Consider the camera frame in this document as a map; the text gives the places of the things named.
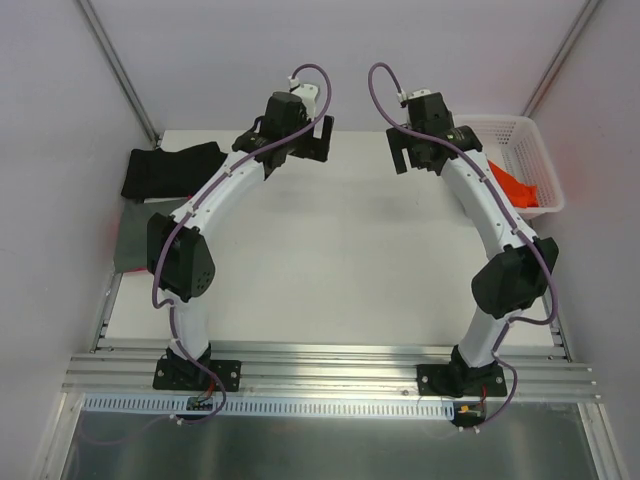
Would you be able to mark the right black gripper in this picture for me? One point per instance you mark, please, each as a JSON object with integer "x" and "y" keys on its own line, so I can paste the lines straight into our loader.
{"x": 409, "y": 151}

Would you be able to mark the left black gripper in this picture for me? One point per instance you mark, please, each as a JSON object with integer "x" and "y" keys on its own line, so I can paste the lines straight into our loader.
{"x": 310, "y": 142}

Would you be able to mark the orange t shirt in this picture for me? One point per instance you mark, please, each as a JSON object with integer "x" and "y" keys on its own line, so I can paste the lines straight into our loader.
{"x": 519, "y": 194}

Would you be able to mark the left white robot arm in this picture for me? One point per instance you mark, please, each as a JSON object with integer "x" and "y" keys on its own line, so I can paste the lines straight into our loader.
{"x": 179, "y": 245}

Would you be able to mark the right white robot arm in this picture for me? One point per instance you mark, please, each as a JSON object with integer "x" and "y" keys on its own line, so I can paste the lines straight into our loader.
{"x": 518, "y": 260}

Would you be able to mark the white plastic basket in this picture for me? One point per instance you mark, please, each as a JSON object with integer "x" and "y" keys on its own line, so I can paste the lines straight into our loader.
{"x": 514, "y": 143}

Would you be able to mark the black folded t shirt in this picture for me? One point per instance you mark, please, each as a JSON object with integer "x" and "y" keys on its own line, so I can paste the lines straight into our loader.
{"x": 159, "y": 174}

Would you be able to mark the grey folded t shirt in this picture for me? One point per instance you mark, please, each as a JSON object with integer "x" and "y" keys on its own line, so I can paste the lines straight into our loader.
{"x": 130, "y": 251}

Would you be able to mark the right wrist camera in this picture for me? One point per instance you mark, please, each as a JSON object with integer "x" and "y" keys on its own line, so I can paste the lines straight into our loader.
{"x": 404, "y": 97}

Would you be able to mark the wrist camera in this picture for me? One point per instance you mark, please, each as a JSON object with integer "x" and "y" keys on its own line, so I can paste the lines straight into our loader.
{"x": 308, "y": 93}
{"x": 404, "y": 97}

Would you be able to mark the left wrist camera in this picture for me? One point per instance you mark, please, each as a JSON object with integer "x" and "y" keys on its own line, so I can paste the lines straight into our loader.
{"x": 308, "y": 93}

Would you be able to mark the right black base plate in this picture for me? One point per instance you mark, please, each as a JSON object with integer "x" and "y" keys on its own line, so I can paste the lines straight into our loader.
{"x": 437, "y": 379}

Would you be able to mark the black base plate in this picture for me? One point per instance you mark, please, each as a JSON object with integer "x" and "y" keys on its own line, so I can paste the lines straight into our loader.
{"x": 177, "y": 374}
{"x": 437, "y": 379}

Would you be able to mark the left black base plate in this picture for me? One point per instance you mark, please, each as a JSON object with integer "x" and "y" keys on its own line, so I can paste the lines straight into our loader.
{"x": 177, "y": 374}

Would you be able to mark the aluminium mounting rail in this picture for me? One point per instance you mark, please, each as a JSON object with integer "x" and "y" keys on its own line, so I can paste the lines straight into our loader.
{"x": 546, "y": 374}

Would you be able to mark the white slotted cable duct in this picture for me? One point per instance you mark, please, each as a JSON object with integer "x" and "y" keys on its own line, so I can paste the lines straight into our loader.
{"x": 270, "y": 406}

